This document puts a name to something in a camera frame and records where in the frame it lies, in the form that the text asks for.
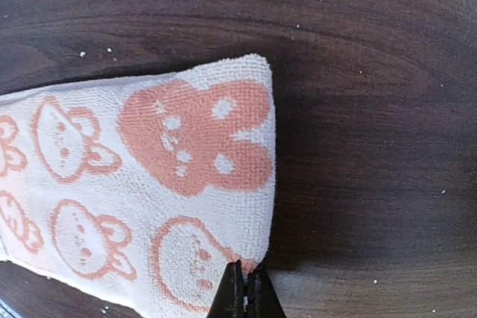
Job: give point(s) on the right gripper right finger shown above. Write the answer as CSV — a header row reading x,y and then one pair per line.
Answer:
x,y
262,301

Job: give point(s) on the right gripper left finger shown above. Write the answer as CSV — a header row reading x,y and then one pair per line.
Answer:
x,y
229,298

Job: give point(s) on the orange bunny pattern towel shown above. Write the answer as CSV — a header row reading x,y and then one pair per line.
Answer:
x,y
141,190

